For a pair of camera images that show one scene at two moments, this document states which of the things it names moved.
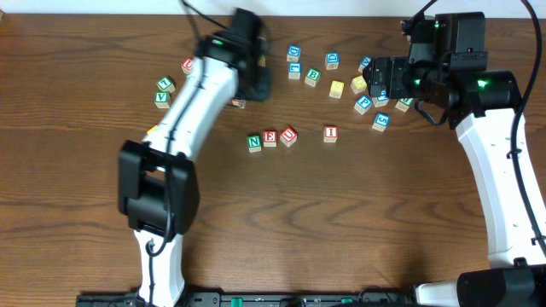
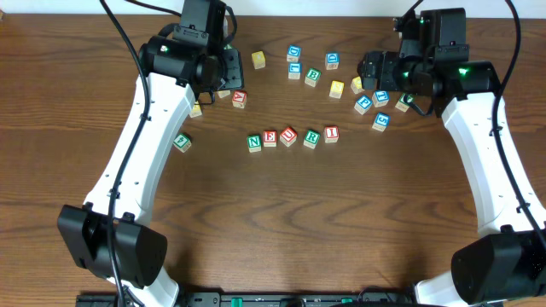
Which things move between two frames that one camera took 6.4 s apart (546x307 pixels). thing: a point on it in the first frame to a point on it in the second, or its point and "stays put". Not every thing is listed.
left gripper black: (259, 85) to (233, 69)
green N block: (254, 142) stays put
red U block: (288, 136) stays put
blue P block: (363, 104) stays put
